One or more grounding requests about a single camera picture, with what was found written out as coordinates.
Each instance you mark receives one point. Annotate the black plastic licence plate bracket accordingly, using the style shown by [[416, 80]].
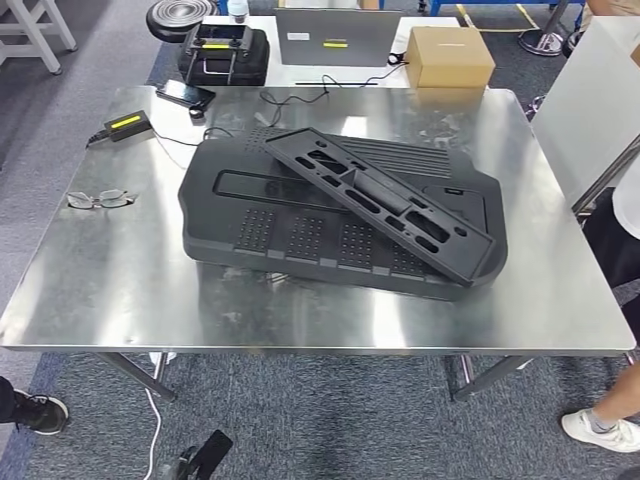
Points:
[[310, 149]]

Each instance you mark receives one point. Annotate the stainless steel workbench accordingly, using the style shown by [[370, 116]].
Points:
[[125, 278]]

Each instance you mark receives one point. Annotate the blue metal shelf rack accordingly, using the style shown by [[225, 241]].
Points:
[[500, 4]]

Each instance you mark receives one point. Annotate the black plastic engine cover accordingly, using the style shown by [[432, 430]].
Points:
[[225, 225]]

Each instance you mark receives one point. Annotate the black carrying case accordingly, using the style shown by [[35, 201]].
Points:
[[225, 69]]

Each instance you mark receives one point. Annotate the black phone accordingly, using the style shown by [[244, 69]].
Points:
[[183, 93]]

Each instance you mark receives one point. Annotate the white power strip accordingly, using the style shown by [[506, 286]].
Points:
[[162, 358]]

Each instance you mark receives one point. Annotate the cardboard box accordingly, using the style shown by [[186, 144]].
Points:
[[450, 60]]

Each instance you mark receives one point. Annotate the clear plastic bottle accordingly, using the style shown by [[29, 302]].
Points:
[[237, 6]]

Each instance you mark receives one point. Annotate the black power adapter yellow label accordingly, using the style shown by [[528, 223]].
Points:
[[127, 126]]

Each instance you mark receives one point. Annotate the black round stool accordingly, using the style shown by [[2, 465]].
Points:
[[175, 16]]

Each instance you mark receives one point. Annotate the clear eyeglasses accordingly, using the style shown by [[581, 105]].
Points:
[[80, 200]]

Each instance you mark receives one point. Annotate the chrome stanchion base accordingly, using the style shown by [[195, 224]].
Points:
[[543, 43]]

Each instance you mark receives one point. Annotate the person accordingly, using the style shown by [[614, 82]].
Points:
[[40, 411], [615, 245]]

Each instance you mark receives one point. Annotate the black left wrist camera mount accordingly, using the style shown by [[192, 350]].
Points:
[[210, 450]]

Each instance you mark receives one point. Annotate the white metal table frame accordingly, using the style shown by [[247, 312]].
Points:
[[35, 36]]

